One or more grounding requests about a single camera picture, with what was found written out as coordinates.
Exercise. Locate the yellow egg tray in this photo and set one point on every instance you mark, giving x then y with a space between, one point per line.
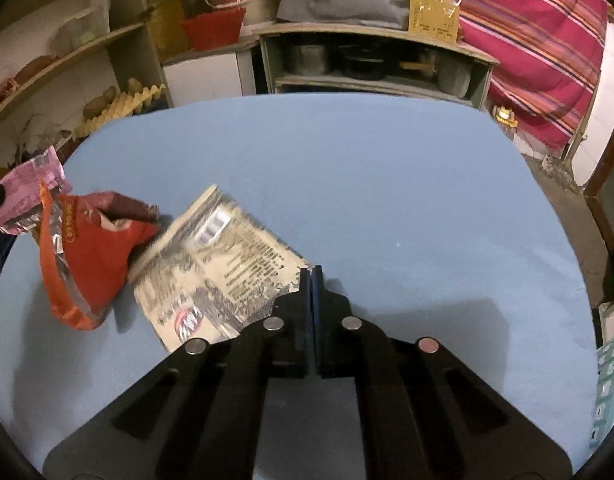
122 110

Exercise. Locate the light teal plastic basket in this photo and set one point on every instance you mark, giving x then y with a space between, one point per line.
612 385

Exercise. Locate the orange snack bag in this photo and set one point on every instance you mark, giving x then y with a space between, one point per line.
87 260

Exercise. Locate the white cabinet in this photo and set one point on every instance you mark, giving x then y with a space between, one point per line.
207 77

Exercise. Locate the small potato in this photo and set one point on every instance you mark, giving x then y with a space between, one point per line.
136 86

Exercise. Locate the red brown wrapper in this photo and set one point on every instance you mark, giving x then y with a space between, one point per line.
132 207

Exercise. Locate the clear plastic container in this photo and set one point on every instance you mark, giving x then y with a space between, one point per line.
84 30

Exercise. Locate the red plastic basin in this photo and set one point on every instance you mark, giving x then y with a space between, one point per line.
214 30

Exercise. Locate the low wooden cabinet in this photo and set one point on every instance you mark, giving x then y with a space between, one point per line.
377 32

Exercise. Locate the yellow cardboard box with sticks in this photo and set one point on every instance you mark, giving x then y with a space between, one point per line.
432 17

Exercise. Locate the yellow oil bottle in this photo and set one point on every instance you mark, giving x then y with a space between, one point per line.
167 15

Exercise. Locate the pink wrapper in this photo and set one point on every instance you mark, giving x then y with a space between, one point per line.
32 190

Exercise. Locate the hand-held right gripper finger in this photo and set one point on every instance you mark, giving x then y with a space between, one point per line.
318 320
305 320

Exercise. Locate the small metal pot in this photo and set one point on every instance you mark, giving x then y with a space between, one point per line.
309 59

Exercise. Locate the large potato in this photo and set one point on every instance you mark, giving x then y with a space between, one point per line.
99 102

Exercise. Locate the dark cooking pot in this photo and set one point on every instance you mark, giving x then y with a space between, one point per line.
362 62

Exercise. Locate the blue cloth covered table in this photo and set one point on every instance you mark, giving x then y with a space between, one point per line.
387 185

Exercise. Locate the small yellow floor object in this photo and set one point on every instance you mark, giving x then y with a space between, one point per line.
506 117

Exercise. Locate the grey printed snack bag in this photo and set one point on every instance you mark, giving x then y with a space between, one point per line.
212 270

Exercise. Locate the wooden shelf unit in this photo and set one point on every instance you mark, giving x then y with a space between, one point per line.
62 67

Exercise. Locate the red striped cloth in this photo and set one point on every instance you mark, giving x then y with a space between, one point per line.
527 35

